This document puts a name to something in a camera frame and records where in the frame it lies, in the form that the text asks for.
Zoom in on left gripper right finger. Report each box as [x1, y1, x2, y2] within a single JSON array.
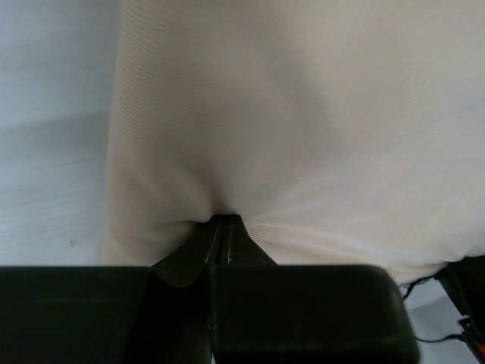
[[207, 215, 420, 363]]

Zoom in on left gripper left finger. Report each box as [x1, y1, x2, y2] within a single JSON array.
[[1, 217, 222, 363]]

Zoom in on beige trousers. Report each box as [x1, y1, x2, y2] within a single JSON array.
[[102, 1, 484, 282]]

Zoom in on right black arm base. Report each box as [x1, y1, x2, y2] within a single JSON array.
[[401, 256, 485, 364]]

